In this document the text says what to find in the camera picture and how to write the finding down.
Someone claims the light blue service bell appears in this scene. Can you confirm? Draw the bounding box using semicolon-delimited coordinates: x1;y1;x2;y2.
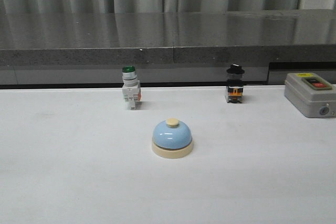
152;118;194;159

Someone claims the grey stone counter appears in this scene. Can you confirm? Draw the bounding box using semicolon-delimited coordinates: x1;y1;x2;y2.
1;9;335;88

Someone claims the black rotary selector switch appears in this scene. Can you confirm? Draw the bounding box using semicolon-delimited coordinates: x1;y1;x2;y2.
225;64;245;103

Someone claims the green push button switch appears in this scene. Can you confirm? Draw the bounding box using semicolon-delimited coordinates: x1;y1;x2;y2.
122;66;141;110

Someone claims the grey on off switch box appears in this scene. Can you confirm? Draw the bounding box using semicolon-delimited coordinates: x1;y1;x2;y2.
284;72;335;118

